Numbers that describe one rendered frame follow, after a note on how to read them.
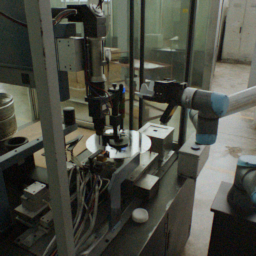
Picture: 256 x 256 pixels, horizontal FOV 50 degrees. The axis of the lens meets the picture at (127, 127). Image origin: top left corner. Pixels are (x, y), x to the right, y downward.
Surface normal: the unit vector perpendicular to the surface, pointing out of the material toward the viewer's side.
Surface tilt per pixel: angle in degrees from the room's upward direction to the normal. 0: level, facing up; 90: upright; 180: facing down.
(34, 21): 90
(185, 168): 90
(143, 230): 0
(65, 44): 90
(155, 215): 0
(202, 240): 0
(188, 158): 90
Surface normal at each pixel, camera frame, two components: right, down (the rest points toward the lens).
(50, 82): 0.88, 0.19
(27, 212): 0.00, -0.92
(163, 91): -0.62, 0.29
